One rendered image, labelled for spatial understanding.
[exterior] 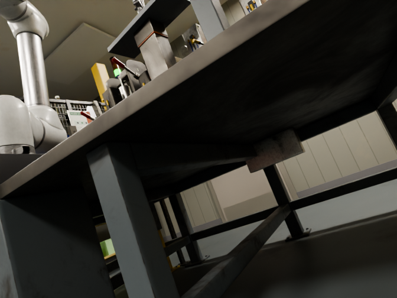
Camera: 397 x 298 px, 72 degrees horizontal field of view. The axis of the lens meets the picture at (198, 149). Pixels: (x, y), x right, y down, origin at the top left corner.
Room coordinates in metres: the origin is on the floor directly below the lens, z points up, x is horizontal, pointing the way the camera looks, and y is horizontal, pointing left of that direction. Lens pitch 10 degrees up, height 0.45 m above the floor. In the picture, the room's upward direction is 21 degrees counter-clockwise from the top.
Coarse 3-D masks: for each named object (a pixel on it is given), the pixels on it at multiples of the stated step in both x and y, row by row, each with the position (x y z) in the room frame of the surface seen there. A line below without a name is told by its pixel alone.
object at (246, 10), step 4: (240, 0) 0.87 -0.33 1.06; (244, 0) 0.87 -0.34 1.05; (248, 0) 0.86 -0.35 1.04; (252, 0) 0.85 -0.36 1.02; (256, 0) 0.85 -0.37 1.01; (260, 0) 0.84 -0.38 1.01; (264, 0) 0.89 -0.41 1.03; (240, 4) 0.88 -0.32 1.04; (244, 4) 0.87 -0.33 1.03; (248, 4) 0.86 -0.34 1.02; (252, 4) 0.85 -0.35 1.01; (256, 4) 0.85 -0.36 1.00; (260, 4) 0.84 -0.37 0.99; (244, 8) 0.87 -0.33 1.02; (248, 8) 0.86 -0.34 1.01; (252, 8) 0.85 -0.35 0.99; (244, 12) 0.88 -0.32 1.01; (248, 12) 0.87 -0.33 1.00
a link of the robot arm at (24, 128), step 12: (0, 96) 0.92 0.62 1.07; (12, 96) 0.95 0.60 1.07; (0, 108) 0.89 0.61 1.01; (12, 108) 0.92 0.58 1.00; (24, 108) 0.96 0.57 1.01; (0, 120) 0.89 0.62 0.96; (12, 120) 0.91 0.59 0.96; (24, 120) 0.95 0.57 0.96; (36, 120) 1.02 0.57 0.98; (0, 132) 0.88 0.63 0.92; (12, 132) 0.90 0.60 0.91; (24, 132) 0.94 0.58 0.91; (36, 132) 1.01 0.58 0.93; (0, 144) 0.88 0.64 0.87; (12, 144) 0.90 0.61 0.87; (24, 144) 0.93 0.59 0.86; (36, 144) 1.04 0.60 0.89
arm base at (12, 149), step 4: (0, 148) 0.88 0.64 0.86; (4, 148) 0.89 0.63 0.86; (8, 148) 0.89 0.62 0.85; (12, 148) 0.90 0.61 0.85; (16, 148) 0.90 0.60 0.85; (20, 148) 0.88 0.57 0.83; (24, 148) 0.92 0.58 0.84; (28, 148) 0.90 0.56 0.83; (32, 148) 0.97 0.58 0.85; (0, 152) 0.88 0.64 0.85; (4, 152) 0.89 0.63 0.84; (8, 152) 0.89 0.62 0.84; (12, 152) 0.89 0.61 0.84; (16, 152) 0.90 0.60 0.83; (20, 152) 0.88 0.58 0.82; (24, 152) 0.88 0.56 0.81; (28, 152) 0.89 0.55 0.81; (32, 152) 0.96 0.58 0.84
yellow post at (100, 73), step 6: (96, 66) 2.33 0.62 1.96; (102, 66) 2.38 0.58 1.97; (96, 72) 2.35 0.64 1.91; (102, 72) 2.36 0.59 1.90; (96, 78) 2.36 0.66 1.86; (102, 78) 2.34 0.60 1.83; (108, 78) 2.40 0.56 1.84; (96, 84) 2.38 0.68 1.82; (102, 84) 2.33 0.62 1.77; (102, 90) 2.35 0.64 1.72; (102, 96) 2.36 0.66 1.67; (102, 102) 2.38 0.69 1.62; (162, 240) 2.40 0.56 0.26; (168, 258) 2.40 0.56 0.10; (174, 270) 2.36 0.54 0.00
